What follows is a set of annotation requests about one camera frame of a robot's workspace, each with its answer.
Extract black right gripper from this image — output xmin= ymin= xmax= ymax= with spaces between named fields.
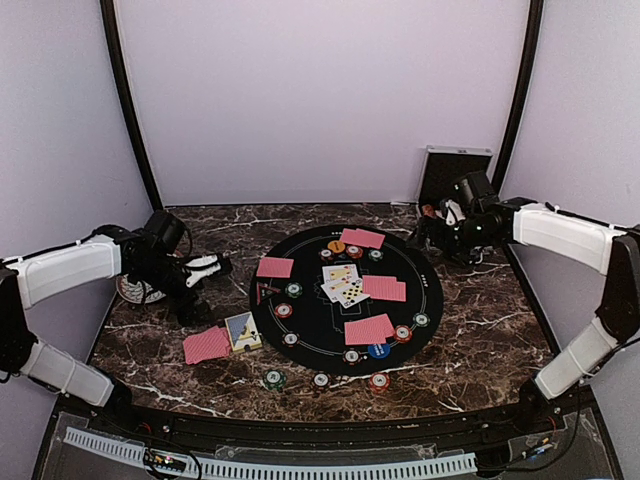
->
xmin=407 ymin=213 xmax=496 ymax=269

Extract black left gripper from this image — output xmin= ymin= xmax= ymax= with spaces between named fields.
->
xmin=132 ymin=255 xmax=215 ymax=327

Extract green chips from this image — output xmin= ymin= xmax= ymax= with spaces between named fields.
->
xmin=368 ymin=249 xmax=384 ymax=262
xmin=285 ymin=282 xmax=303 ymax=298

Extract red back card deck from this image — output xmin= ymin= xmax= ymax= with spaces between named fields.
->
xmin=183 ymin=327 xmax=231 ymax=365

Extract face down board card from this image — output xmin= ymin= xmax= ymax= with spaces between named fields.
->
xmin=379 ymin=281 xmax=406 ymax=302
xmin=362 ymin=275 xmax=397 ymax=299

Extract green chips mat edge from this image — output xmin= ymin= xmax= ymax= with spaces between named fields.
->
xmin=413 ymin=313 xmax=430 ymax=327

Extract dealt card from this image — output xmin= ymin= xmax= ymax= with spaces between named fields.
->
xmin=340 ymin=228 xmax=366 ymax=246
xmin=344 ymin=314 xmax=395 ymax=346
xmin=256 ymin=257 xmax=294 ymax=279

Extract red 5 chips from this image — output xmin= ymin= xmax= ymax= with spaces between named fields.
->
xmin=346 ymin=245 xmax=363 ymax=259
xmin=394 ymin=325 xmax=413 ymax=343
xmin=273 ymin=303 xmax=293 ymax=319

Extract orange big blind button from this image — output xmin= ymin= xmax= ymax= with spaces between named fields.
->
xmin=327 ymin=240 xmax=346 ymax=254

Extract face up spades card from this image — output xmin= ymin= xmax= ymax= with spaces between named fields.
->
xmin=336 ymin=279 xmax=370 ymax=309

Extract two of hearts card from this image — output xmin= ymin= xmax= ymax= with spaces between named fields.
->
xmin=322 ymin=264 xmax=357 ymax=283

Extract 100 chips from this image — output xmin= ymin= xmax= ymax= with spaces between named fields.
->
xmin=319 ymin=249 xmax=334 ymax=262
xmin=343 ymin=349 xmax=361 ymax=365

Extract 100 chips mat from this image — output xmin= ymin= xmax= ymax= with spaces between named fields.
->
xmin=282 ymin=332 xmax=299 ymax=348

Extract green chip stack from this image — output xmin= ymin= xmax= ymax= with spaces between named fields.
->
xmin=263 ymin=369 xmax=287 ymax=391

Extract red 5 chip stack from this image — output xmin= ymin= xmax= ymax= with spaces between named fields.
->
xmin=368 ymin=372 xmax=391 ymax=394

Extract black orange 100 chip stack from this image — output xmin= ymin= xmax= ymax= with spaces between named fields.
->
xmin=311 ymin=372 xmax=331 ymax=390

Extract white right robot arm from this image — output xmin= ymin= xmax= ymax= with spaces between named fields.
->
xmin=409 ymin=171 xmax=639 ymax=434

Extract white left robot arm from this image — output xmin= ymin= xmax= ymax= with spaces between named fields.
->
xmin=1 ymin=210 xmax=232 ymax=436

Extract floral ceramic plate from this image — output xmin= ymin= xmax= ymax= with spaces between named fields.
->
xmin=116 ymin=275 xmax=165 ymax=305

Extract aluminium poker case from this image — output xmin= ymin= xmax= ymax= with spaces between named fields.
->
xmin=415 ymin=145 xmax=498 ymax=264

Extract triangular all in marker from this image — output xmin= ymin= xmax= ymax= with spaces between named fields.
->
xmin=256 ymin=282 xmax=281 ymax=305

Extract yellow card box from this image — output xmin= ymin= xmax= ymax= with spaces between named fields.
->
xmin=225 ymin=312 xmax=263 ymax=353

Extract round black poker mat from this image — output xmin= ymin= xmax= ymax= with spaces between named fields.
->
xmin=250 ymin=224 xmax=444 ymax=376

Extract blue small blind button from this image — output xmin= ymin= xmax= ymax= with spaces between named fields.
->
xmin=368 ymin=343 xmax=391 ymax=360

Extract black front table rail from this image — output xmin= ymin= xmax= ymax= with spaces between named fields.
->
xmin=49 ymin=384 xmax=601 ymax=454

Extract black frame post right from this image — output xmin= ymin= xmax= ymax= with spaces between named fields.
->
xmin=491 ymin=0 xmax=545 ymax=193

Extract black frame post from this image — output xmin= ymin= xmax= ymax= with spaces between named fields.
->
xmin=99 ymin=0 xmax=164 ymax=210
xmin=491 ymin=0 xmax=545 ymax=193

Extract black frame post left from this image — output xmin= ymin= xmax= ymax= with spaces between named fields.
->
xmin=99 ymin=0 xmax=164 ymax=210

